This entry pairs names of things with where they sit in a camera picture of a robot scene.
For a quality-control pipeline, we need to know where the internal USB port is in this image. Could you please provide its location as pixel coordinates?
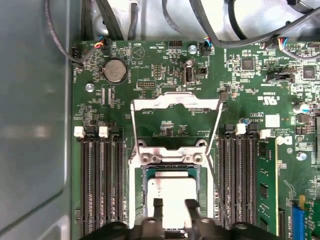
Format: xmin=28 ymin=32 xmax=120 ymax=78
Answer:
xmin=183 ymin=62 xmax=196 ymax=85

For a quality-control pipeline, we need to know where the black sleeved cable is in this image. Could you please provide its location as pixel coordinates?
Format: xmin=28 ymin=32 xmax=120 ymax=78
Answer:
xmin=96 ymin=0 xmax=125 ymax=40
xmin=80 ymin=0 xmax=95 ymax=40

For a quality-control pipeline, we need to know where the metal socket cover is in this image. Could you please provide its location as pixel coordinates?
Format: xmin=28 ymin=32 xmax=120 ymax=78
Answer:
xmin=130 ymin=91 xmax=225 ymax=165

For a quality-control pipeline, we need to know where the dark grey cable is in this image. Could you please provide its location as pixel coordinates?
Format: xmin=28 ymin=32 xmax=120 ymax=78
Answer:
xmin=126 ymin=0 xmax=140 ymax=41

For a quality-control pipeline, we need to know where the silver coin battery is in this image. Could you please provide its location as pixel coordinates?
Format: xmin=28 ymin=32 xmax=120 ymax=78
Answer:
xmin=101 ymin=57 xmax=127 ymax=85

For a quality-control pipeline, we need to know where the silver CPU green edge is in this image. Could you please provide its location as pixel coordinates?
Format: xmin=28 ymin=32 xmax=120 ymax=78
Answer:
xmin=142 ymin=166 xmax=202 ymax=233

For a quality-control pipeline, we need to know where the green RAM stick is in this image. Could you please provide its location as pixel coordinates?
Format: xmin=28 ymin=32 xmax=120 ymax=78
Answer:
xmin=256 ymin=138 xmax=280 ymax=237

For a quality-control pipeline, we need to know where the metal locking lever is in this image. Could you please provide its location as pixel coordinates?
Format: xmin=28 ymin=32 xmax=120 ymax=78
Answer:
xmin=206 ymin=159 xmax=230 ymax=230

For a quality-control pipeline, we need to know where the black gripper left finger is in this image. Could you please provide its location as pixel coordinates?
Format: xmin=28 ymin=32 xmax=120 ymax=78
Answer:
xmin=81 ymin=198 xmax=166 ymax=240

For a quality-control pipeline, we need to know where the CPU socket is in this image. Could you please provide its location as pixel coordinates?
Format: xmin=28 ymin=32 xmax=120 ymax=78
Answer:
xmin=126 ymin=139 xmax=216 ymax=240

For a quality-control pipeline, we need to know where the green motherboard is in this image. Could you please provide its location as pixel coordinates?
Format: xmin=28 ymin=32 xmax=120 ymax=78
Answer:
xmin=71 ymin=37 xmax=320 ymax=240

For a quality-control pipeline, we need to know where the blue expansion slot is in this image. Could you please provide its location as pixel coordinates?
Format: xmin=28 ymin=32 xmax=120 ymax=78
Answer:
xmin=289 ymin=194 xmax=308 ymax=240

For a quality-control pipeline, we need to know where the black PC case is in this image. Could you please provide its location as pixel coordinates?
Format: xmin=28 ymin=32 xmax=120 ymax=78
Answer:
xmin=0 ymin=0 xmax=320 ymax=240

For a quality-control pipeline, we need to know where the thin black wire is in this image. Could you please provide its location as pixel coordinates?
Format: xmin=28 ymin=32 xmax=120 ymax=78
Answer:
xmin=44 ymin=0 xmax=106 ymax=68

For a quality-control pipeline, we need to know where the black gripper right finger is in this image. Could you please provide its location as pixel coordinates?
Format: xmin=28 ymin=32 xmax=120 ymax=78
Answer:
xmin=184 ymin=198 xmax=280 ymax=240

